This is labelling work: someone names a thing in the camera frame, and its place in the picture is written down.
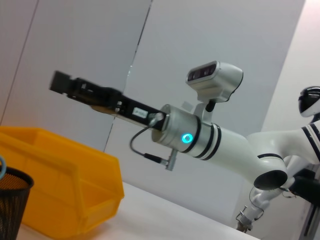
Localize black white background robot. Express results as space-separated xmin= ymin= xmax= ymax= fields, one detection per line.
xmin=297 ymin=85 xmax=320 ymax=119

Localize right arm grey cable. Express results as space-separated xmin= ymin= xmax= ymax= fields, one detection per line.
xmin=128 ymin=113 xmax=179 ymax=173

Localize yellow plastic bin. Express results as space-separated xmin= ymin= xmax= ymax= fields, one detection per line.
xmin=0 ymin=126 xmax=125 ymax=239

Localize black mesh pen holder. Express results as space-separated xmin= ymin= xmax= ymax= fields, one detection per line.
xmin=0 ymin=166 xmax=35 ymax=240

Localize grey white head camera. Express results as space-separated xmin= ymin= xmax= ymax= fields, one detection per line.
xmin=184 ymin=60 xmax=245 ymax=124

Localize blue scissors with cover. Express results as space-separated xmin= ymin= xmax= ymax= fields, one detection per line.
xmin=0 ymin=156 xmax=7 ymax=180

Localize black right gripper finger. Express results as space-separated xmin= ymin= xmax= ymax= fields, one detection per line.
xmin=48 ymin=70 xmax=106 ymax=106

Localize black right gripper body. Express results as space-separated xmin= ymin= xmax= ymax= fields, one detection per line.
xmin=94 ymin=85 xmax=168 ymax=133

